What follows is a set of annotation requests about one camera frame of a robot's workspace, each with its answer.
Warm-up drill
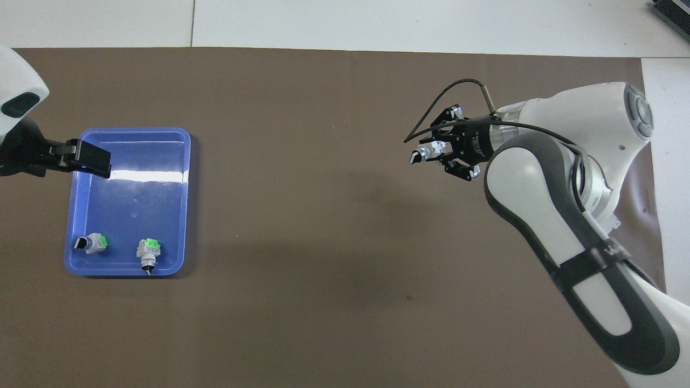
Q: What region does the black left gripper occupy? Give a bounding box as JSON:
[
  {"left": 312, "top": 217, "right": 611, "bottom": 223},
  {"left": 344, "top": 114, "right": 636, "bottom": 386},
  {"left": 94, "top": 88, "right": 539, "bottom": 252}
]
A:
[{"left": 0, "top": 116, "right": 113, "bottom": 179}]

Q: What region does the green-backed black-knob switch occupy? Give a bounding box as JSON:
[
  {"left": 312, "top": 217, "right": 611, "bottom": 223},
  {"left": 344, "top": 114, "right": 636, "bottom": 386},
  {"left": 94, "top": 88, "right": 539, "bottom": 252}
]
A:
[{"left": 73, "top": 232, "right": 109, "bottom": 255}]

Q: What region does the white black-knob rotary switch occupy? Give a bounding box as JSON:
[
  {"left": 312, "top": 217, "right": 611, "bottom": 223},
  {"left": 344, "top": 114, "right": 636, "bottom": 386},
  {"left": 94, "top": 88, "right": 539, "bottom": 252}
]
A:
[{"left": 410, "top": 141, "right": 451, "bottom": 165}]

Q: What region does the blue plastic tray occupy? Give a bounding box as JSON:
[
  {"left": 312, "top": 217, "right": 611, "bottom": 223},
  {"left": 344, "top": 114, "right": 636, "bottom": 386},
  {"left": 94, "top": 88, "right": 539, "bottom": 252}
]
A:
[{"left": 64, "top": 127, "right": 192, "bottom": 278}]

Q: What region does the black electronics box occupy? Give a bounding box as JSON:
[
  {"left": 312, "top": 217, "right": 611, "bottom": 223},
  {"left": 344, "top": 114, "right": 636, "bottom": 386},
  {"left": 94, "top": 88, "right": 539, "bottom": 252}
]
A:
[{"left": 650, "top": 0, "right": 690, "bottom": 27}]

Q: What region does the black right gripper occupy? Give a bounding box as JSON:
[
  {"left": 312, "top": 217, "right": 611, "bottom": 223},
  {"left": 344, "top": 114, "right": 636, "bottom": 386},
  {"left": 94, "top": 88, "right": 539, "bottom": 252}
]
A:
[{"left": 431, "top": 105, "right": 499, "bottom": 182}]

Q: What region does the brown table mat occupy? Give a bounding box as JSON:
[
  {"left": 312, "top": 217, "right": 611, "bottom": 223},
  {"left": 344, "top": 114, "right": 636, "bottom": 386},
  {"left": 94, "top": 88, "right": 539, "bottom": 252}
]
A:
[{"left": 0, "top": 47, "right": 678, "bottom": 388}]

